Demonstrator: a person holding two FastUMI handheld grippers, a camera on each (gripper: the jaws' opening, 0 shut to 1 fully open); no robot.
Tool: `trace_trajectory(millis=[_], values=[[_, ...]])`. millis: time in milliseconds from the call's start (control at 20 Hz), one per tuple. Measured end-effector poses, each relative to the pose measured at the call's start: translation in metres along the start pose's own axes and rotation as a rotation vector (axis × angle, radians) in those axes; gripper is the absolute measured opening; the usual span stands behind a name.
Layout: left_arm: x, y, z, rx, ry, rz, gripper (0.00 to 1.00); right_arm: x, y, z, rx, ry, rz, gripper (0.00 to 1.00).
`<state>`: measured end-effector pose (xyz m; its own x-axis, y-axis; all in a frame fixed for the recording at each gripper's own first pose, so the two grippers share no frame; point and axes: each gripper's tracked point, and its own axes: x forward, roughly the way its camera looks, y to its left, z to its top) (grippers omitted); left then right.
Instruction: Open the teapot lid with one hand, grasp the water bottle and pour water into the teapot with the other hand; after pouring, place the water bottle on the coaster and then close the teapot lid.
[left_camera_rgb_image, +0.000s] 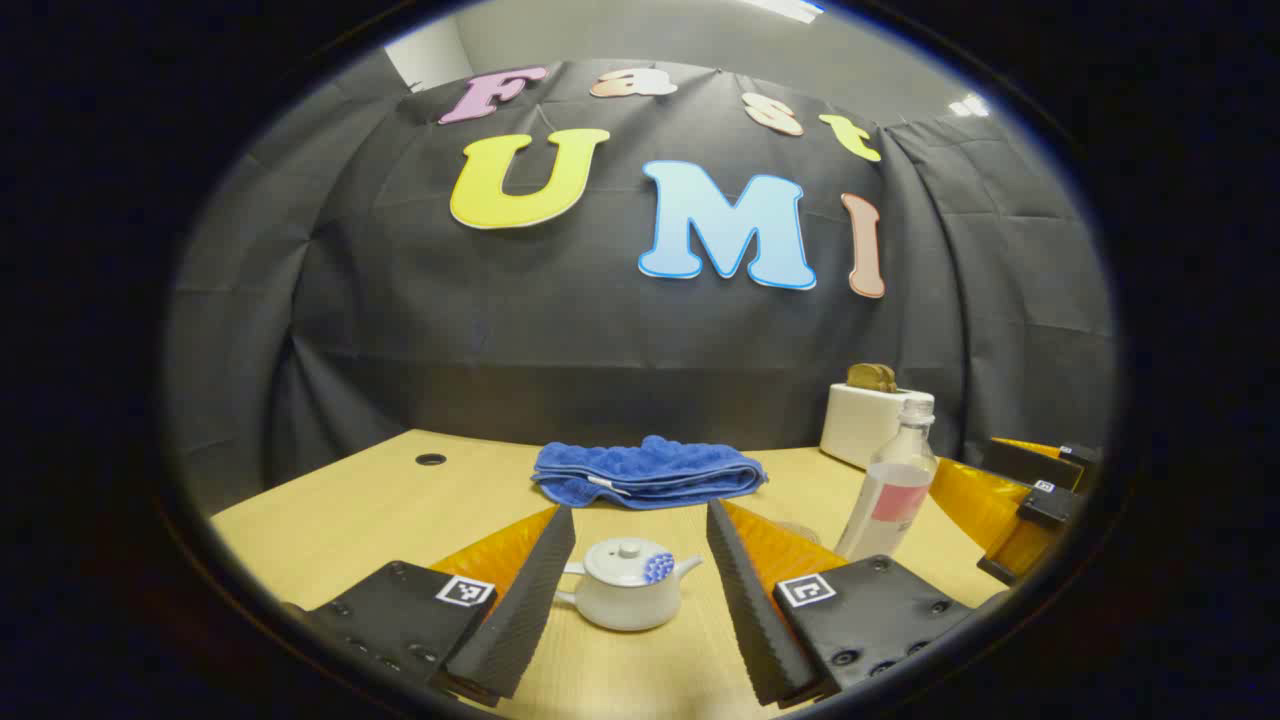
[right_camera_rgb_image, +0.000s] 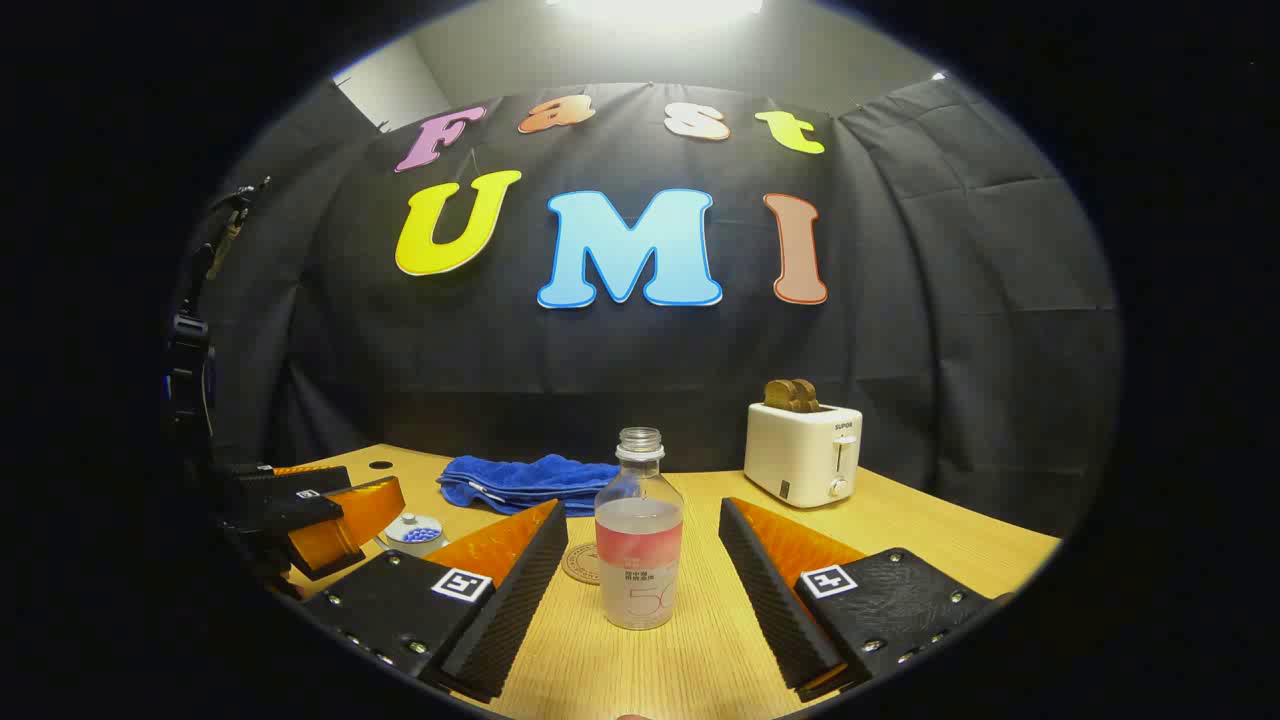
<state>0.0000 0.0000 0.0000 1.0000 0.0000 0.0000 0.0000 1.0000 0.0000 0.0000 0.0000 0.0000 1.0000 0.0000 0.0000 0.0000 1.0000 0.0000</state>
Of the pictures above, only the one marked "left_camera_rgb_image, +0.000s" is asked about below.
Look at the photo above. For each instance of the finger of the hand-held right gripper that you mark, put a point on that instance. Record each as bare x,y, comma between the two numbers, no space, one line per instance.
1045,505
1030,465

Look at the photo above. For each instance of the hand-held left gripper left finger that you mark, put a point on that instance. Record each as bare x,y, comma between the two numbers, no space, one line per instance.
535,600

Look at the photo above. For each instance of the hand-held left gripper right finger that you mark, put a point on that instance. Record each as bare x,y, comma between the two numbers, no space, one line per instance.
745,610

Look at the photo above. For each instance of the white ceramic teacup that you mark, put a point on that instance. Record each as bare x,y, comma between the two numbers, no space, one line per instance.
620,605

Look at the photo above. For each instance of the clear water bottle pink label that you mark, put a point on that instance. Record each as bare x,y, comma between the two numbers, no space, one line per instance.
885,500

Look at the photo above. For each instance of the brown toast slice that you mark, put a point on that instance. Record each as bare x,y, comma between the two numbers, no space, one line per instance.
865,380
888,374

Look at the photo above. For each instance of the blue folded towel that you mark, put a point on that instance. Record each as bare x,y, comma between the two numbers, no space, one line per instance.
650,470

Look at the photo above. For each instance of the white toaster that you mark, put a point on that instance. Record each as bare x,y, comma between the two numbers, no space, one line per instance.
860,425

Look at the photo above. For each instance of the black backdrop cloth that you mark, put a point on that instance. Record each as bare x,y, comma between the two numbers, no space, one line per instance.
600,330

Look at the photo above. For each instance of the ceiling light panel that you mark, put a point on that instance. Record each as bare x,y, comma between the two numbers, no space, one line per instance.
790,8
970,105

